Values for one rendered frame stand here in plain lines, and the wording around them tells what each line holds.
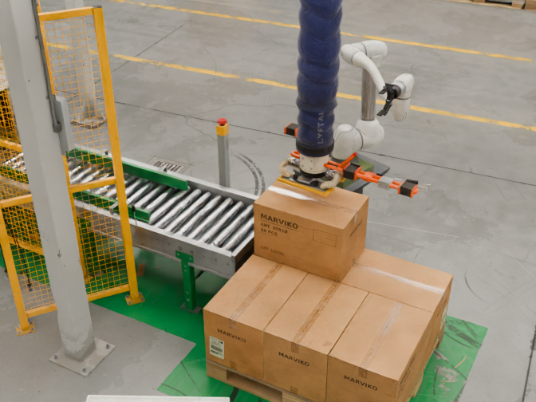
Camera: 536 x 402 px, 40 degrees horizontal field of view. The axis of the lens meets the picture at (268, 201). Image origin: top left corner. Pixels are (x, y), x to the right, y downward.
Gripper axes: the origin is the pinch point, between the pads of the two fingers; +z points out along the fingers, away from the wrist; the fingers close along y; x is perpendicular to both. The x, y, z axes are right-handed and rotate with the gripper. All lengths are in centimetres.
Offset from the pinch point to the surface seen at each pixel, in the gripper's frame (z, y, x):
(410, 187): 25, 33, -32
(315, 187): 34, 45, 22
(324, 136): 27.2, 14.8, 21.4
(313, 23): 33, -53, 27
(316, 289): 53, 103, 9
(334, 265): 40, 91, 4
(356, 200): 9, 63, 7
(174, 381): 117, 158, 72
